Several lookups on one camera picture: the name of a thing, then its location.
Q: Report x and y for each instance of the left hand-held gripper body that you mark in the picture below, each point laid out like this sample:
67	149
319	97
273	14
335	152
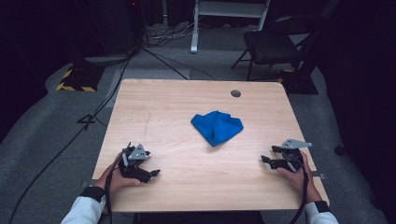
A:
132	169

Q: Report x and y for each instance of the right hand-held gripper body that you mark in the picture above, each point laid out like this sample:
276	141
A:
292	158

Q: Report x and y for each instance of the blue cloth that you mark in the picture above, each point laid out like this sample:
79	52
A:
216	127

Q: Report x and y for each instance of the person's left hand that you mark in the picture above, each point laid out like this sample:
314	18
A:
113	182

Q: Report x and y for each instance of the person's right hand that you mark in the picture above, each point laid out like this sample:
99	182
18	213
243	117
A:
300	182

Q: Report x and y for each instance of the small black floor object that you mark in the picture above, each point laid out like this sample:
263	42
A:
340	150

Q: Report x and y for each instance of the striped yellow black stand base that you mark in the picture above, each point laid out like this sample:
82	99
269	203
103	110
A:
79	79

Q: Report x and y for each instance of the black folding chair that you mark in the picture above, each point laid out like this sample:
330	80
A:
271	46

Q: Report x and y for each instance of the black equipment case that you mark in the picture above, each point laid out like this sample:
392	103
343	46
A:
115	28

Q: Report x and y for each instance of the metal table edge bracket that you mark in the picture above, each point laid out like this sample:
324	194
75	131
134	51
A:
85	184
320	176

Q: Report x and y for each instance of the white metal desk frame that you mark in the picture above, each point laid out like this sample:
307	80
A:
229	9

